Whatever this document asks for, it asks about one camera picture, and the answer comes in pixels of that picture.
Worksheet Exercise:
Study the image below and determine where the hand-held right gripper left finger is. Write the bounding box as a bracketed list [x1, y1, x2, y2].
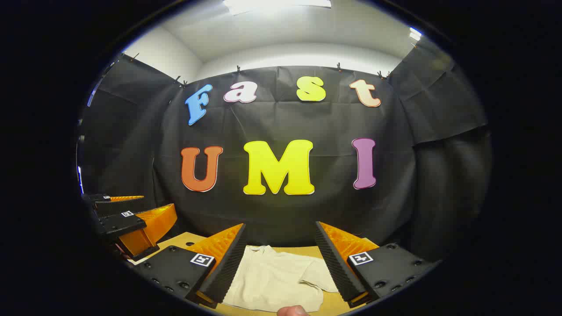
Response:
[131, 223, 247, 309]

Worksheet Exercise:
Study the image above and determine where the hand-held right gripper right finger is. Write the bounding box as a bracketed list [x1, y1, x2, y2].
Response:
[314, 221, 441, 309]

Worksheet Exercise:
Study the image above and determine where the ceiling light panel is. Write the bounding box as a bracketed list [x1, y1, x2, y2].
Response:
[223, 0, 332, 14]

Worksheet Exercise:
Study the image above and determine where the cream knit sweater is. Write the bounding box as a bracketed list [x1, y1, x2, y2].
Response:
[222, 245, 339, 313]

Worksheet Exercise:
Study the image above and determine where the black backdrop cloth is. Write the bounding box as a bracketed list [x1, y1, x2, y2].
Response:
[79, 42, 492, 264]

